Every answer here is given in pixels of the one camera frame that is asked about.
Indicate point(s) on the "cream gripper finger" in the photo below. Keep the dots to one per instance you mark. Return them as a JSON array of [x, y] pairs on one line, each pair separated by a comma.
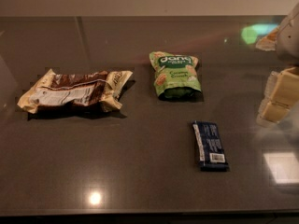
[[283, 88], [270, 113]]

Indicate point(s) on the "dark blue rxbar wrapper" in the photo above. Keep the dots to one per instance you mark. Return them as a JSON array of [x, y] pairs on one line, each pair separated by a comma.
[[210, 150]]

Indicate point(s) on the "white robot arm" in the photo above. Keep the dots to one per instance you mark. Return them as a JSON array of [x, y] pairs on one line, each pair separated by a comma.
[[284, 41]]

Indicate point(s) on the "green dang snack pouch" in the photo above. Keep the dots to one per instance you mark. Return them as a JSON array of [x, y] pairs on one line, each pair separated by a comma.
[[175, 75]]

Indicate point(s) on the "brown cream snack wrapper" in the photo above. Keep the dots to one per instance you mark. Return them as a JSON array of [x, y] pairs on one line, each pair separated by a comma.
[[57, 90]]

